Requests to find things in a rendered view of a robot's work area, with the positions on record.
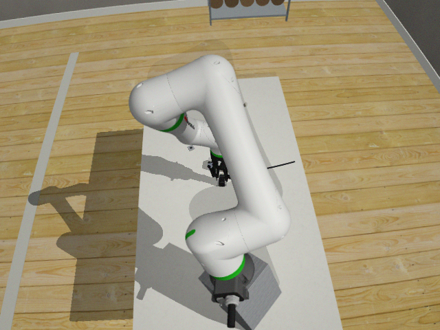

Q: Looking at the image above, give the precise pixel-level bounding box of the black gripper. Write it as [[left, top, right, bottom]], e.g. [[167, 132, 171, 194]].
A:
[[208, 162, 230, 186]]

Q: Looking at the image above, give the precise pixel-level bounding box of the black plug charger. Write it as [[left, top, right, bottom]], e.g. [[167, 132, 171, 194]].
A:
[[219, 174, 225, 187]]

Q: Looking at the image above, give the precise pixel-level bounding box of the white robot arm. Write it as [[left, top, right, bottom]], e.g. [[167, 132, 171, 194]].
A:
[[129, 54, 291, 328]]

